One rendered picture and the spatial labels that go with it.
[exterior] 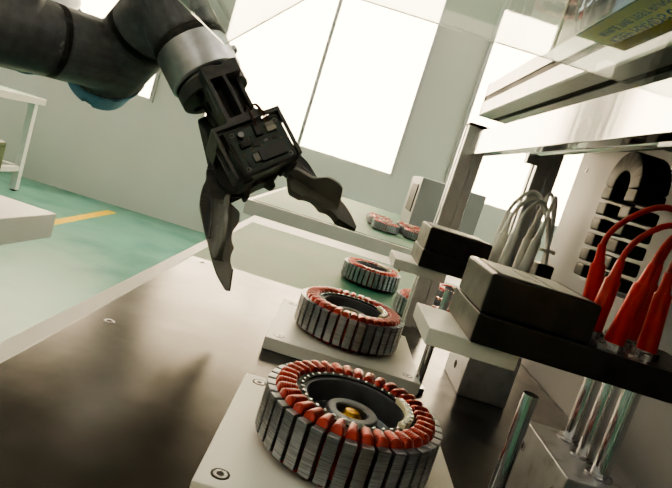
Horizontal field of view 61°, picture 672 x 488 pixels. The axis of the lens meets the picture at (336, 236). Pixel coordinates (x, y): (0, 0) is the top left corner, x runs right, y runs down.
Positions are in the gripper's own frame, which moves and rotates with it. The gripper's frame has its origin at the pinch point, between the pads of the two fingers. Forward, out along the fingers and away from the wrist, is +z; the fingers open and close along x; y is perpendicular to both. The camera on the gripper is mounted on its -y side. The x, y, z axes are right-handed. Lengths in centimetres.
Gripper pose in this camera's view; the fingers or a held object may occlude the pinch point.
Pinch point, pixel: (293, 262)
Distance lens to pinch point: 59.3
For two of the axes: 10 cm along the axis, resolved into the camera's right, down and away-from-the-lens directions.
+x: 8.4, -4.0, 3.7
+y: 3.0, -2.3, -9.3
